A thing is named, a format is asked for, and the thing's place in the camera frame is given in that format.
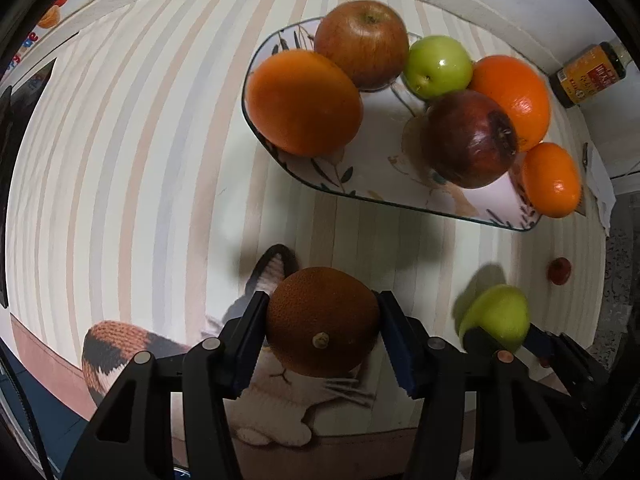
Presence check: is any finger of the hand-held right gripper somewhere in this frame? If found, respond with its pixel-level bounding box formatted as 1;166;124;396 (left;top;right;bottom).
462;326;503;358
525;323;563;361

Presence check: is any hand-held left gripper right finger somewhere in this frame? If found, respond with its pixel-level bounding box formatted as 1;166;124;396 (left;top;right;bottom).
376;290;583;480

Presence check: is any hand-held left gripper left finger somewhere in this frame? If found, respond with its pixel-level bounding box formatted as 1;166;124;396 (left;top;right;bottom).
60;290;273;480

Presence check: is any green apple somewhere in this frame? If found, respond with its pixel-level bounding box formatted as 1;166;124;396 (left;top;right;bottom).
403;35;474;101
457;284;531;356

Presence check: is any brown russet round fruit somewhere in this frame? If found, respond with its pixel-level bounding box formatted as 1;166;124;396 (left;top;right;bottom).
265;266;382;378

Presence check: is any oval floral ceramic plate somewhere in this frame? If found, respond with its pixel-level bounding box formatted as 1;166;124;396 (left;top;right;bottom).
241;17;588;233

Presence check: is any dark red apple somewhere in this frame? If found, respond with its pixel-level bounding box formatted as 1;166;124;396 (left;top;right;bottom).
422;89;519;190

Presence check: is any large orange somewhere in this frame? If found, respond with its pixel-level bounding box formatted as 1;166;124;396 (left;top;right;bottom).
247;50;364;157

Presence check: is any white crumpled cloth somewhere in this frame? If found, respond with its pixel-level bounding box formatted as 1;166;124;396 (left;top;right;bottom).
582;142;618;236

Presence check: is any striped cat print tablecloth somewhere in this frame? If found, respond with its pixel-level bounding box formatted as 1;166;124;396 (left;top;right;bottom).
5;0;613;480

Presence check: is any blue kitchen cabinet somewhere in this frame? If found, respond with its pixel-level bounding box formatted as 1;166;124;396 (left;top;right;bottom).
0;340;96;480

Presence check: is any dark soy sauce bottle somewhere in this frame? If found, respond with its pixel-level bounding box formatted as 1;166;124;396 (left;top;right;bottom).
549;41;628;109

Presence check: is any black gas stove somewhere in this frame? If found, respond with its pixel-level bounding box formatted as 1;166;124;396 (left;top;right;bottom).
0;57;57;311

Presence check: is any colourful wall sticker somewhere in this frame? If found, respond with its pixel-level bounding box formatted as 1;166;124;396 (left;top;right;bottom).
7;0;71;68

